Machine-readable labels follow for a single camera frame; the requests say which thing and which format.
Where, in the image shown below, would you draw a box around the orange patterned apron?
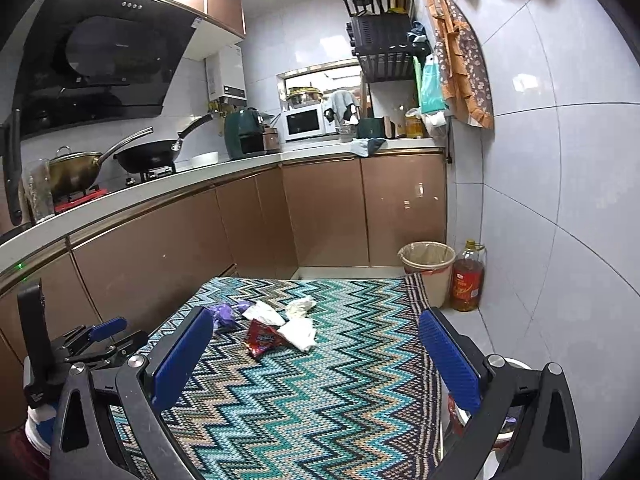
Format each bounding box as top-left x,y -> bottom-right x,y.
426,0 -> 494,129

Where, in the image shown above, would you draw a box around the green mug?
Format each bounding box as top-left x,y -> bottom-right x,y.
356,117 -> 386,139

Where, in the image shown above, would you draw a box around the grey blue dish cloth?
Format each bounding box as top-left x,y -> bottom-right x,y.
349,138 -> 387,158

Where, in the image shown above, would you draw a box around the zigzag patterned rug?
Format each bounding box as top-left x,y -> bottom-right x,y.
107,273 -> 445,480

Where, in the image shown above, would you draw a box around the cooking oil bottle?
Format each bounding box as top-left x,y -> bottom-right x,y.
450,240 -> 485,312

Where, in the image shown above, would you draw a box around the black wok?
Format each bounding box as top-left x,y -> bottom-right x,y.
114,113 -> 214,180

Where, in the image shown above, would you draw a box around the teal plastic bag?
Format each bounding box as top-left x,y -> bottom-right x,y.
413,54 -> 447,115

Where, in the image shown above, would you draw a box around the small purple wrapper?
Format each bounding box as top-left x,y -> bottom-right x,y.
206,301 -> 250,332

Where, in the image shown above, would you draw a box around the black dish rack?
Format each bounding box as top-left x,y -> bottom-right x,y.
342,0 -> 431,82

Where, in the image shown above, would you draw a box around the white microwave oven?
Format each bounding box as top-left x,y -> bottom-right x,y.
282,103 -> 337,143

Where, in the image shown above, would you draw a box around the brass lidded pot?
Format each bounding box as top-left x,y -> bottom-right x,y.
49,127 -> 153,200

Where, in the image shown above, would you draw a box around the yellow jar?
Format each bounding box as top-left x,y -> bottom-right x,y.
405,108 -> 426,139

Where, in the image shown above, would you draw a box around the dark green appliance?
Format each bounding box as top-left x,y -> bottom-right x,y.
224,107 -> 266,160

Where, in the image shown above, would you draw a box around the red snack wrapper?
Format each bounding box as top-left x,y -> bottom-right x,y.
244,320 -> 286,359

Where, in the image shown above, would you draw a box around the white crumpled paper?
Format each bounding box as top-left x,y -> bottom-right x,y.
242,301 -> 285,327

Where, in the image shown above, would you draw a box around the white tissue paper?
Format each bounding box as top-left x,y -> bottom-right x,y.
278,318 -> 317,352

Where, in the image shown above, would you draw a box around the white black trash bin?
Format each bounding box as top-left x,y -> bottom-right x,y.
440,354 -> 538,479

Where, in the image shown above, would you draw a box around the beige lined waste bin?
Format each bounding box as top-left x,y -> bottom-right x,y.
398,242 -> 456,308

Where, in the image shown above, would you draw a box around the white water heater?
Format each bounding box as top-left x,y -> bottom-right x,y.
205,44 -> 246,102

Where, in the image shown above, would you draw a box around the left gloved hand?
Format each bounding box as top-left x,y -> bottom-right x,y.
24,404 -> 56,458

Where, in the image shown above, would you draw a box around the black range hood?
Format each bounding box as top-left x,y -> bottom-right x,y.
13,0 -> 196,138

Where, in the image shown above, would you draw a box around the brown kitchen cabinets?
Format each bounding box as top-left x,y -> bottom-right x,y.
1,150 -> 447,431

